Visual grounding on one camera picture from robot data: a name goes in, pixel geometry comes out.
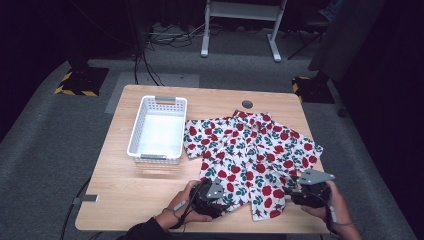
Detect grey metal table bracket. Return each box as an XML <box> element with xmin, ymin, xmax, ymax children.
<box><xmin>72</xmin><ymin>194</ymin><xmax>100</xmax><ymax>205</ymax></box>

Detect black floor cable pair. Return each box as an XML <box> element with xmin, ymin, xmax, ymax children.
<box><xmin>133</xmin><ymin>49</ymin><xmax>165</xmax><ymax>87</ymax></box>

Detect hand-held gripper cable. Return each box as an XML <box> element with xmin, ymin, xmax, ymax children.
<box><xmin>163</xmin><ymin>184</ymin><xmax>201</xmax><ymax>231</ymax></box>
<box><xmin>324</xmin><ymin>194</ymin><xmax>358</xmax><ymax>234</ymax></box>

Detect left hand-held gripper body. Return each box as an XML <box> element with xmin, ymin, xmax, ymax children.
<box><xmin>189</xmin><ymin>177</ymin><xmax>225</xmax><ymax>218</ymax></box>

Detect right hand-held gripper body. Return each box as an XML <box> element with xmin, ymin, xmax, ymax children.
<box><xmin>291</xmin><ymin>168</ymin><xmax>336</xmax><ymax>209</ymax></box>

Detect person's left hand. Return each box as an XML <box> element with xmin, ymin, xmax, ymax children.
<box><xmin>164</xmin><ymin>180</ymin><xmax>213</xmax><ymax>231</ymax></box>

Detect person's right hand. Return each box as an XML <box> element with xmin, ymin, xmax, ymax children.
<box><xmin>301</xmin><ymin>180</ymin><xmax>354</xmax><ymax>231</ymax></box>

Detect left hand-held gripper cable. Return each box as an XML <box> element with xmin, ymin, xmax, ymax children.
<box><xmin>163</xmin><ymin>184</ymin><xmax>201</xmax><ymax>231</ymax></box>

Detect white plastic basket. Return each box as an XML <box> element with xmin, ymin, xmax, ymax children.
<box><xmin>126</xmin><ymin>94</ymin><xmax>188</xmax><ymax>165</ymax></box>

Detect long black floor cable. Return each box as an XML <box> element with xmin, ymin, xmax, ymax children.
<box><xmin>60</xmin><ymin>178</ymin><xmax>92</xmax><ymax>240</ymax></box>

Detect bundle of floor cables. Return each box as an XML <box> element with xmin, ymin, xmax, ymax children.
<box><xmin>146</xmin><ymin>21</ymin><xmax>231</xmax><ymax>51</ymax></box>

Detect right hand-held gripper cable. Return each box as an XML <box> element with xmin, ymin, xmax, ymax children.
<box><xmin>324</xmin><ymin>194</ymin><xmax>358</xmax><ymax>234</ymax></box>

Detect white desk frame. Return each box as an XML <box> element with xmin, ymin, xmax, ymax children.
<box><xmin>200</xmin><ymin>0</ymin><xmax>288</xmax><ymax>63</ymax></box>

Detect black yellow striped stand base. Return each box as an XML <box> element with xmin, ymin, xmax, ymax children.
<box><xmin>54</xmin><ymin>67</ymin><xmax>110</xmax><ymax>98</ymax></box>
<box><xmin>291</xmin><ymin>75</ymin><xmax>336</xmax><ymax>104</ymax></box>

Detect black tripod legs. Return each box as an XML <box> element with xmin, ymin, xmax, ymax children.
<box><xmin>283</xmin><ymin>19</ymin><xmax>329</xmax><ymax>61</ymax></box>

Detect grey hanging panel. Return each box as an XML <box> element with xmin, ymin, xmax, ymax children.
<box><xmin>307</xmin><ymin>0</ymin><xmax>388</xmax><ymax>82</ymax></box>

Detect white red floral shirt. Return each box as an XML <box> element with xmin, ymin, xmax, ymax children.
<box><xmin>183</xmin><ymin>109</ymin><xmax>324</xmax><ymax>222</ymax></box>

